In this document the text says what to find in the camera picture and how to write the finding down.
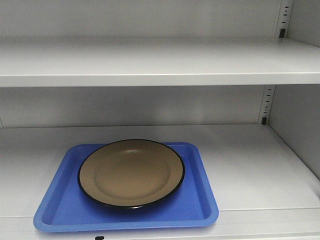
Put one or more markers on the beige plate with black rim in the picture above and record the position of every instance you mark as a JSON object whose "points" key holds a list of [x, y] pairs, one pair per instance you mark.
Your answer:
{"points": [[131, 173]]}

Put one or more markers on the blue plastic tray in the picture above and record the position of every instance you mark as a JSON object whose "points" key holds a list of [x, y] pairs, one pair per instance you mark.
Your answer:
{"points": [[65, 208]]}

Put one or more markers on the grey metal cabinet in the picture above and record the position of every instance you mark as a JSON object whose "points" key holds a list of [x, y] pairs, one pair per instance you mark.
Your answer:
{"points": [[260, 144]]}

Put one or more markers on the upper grey shelf board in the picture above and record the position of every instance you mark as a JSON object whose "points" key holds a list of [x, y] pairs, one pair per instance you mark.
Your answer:
{"points": [[139, 62]]}

